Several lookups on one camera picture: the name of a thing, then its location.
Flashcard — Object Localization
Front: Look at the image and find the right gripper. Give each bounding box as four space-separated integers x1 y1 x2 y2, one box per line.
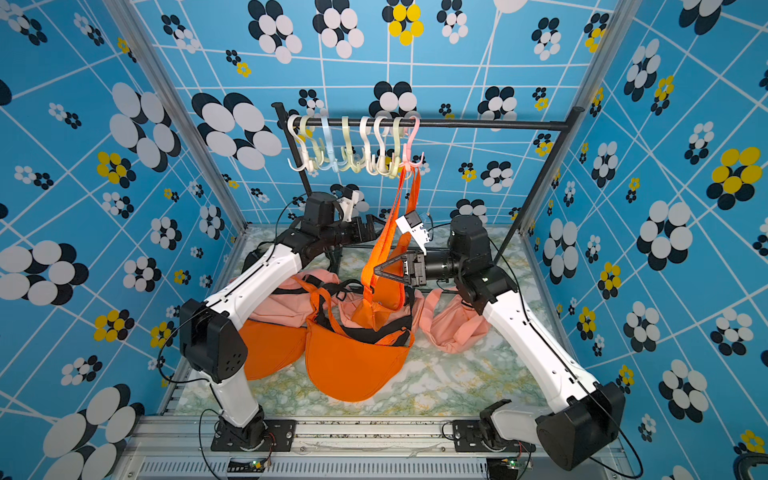
378 252 470 293

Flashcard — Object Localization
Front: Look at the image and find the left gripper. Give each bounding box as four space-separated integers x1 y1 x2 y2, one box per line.
322 213 391 249

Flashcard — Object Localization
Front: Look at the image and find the orange sling bag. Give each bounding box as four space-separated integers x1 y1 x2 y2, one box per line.
304 284 413 403
239 320 307 381
351 167 422 331

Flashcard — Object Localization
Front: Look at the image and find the black sling bag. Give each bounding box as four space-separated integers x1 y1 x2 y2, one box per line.
311 280 416 347

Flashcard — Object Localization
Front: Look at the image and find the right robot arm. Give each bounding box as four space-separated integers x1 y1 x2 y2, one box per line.
374 215 626 471

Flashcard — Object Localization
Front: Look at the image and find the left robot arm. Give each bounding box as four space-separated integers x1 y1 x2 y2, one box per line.
178 192 380 451

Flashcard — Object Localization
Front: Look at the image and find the light blue hook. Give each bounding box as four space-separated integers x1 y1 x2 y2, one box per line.
320 116 339 172

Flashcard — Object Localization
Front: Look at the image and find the white hook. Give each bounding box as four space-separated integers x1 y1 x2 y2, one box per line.
286 114 315 172
359 117 378 176
373 116 399 178

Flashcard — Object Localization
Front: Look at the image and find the pink hook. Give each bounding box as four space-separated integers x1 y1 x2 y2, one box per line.
401 117 424 176

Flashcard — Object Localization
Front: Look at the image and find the black clothes rack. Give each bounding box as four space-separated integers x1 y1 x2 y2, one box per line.
269 101 586 271

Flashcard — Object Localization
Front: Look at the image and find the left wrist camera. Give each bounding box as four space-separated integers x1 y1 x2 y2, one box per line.
339 189 362 222

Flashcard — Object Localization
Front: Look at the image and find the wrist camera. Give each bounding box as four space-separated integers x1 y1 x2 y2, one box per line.
339 189 362 222
396 210 431 255

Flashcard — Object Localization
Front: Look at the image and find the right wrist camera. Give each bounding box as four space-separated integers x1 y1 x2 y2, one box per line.
396 210 431 255

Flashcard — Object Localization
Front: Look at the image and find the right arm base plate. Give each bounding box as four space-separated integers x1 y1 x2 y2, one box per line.
446 420 536 455

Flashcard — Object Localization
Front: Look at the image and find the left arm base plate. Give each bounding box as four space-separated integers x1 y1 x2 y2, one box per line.
210 419 297 452

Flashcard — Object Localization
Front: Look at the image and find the aluminium frame rail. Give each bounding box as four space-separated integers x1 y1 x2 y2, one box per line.
113 415 633 479

